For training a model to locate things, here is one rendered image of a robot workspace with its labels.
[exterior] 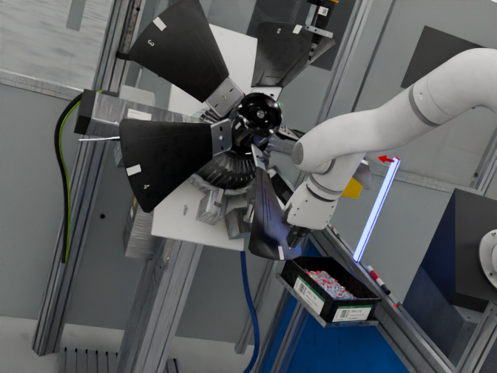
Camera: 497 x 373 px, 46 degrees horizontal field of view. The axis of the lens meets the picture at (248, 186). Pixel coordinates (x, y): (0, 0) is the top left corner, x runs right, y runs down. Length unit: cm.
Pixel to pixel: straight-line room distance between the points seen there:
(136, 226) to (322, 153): 83
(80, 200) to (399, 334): 116
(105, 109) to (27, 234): 95
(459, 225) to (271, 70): 64
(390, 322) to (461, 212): 35
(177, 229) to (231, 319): 112
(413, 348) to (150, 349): 79
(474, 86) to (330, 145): 29
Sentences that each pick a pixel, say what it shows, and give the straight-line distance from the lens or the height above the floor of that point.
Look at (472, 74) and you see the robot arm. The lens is 101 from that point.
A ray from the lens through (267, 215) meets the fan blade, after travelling 137.
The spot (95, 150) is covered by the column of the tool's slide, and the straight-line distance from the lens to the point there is 204.
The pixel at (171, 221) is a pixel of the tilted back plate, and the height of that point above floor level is 87.
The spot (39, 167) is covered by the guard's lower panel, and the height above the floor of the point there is 69.
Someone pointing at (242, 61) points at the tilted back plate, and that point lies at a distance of 183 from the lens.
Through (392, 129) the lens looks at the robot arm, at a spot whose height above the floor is 133.
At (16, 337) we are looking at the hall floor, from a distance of 250.
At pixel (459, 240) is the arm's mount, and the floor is 107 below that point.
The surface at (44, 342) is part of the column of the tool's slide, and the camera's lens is 238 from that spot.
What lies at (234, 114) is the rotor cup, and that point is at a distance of 143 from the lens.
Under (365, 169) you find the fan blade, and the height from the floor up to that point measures 115.
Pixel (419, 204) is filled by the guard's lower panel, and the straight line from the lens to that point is 268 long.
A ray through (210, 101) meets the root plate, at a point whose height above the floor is 120.
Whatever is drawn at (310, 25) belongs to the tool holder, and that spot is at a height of 146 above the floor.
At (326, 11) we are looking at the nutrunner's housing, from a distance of 147.
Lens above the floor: 147
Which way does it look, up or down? 17 degrees down
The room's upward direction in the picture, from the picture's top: 18 degrees clockwise
